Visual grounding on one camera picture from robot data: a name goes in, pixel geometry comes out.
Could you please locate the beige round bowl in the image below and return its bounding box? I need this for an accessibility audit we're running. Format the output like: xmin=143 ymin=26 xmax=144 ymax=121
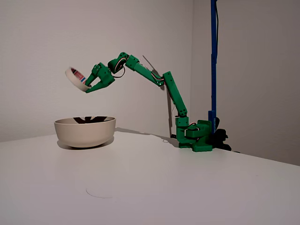
xmin=54 ymin=116 xmax=117 ymax=149

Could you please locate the black cloth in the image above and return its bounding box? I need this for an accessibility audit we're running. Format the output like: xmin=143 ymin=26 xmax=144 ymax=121
xmin=72 ymin=115 xmax=109 ymax=124

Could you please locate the blue camera pole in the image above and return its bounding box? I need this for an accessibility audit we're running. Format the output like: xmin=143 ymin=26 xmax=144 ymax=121
xmin=208 ymin=0 xmax=220 ymax=135

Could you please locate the beige masking tape roll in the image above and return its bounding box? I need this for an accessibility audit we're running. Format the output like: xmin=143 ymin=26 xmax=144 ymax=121
xmin=64 ymin=66 xmax=92 ymax=92

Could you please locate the black cable on pole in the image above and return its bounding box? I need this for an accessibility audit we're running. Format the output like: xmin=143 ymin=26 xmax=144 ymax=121
xmin=215 ymin=0 xmax=220 ymax=111

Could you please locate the large black table clamp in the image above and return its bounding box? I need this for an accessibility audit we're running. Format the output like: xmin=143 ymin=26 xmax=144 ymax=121
xmin=210 ymin=117 xmax=233 ymax=152

